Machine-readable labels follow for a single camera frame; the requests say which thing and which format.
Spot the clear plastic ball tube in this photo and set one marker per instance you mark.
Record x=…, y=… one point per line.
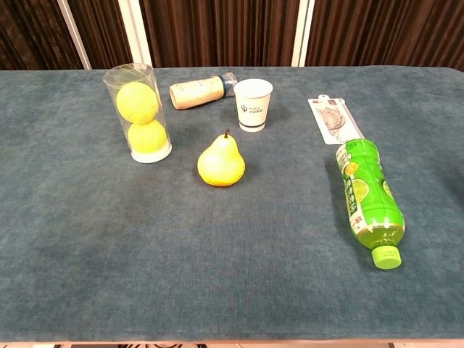
x=108, y=79

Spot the white flat printed packet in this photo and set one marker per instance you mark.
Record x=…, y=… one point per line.
x=333, y=117

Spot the thin grey partition post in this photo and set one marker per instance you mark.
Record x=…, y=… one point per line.
x=74, y=34

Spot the green plastic drink bottle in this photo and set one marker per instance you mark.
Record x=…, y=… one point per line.
x=366, y=188

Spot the dark brown pleated curtain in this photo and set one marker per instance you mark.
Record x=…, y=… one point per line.
x=221, y=32
x=101, y=32
x=32, y=34
x=384, y=32

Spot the white paper cup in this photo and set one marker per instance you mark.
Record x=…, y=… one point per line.
x=253, y=105

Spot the yellow-green tennis ball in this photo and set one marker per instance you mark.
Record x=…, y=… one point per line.
x=137, y=103
x=146, y=137

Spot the blue-green table cloth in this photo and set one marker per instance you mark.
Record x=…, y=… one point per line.
x=232, y=261

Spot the beige squeeze sauce bottle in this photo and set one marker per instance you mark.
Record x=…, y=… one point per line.
x=197, y=93

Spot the yellow pear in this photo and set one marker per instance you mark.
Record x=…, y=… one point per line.
x=221, y=166

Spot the wide white partition post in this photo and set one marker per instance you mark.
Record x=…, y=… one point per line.
x=302, y=32
x=136, y=34

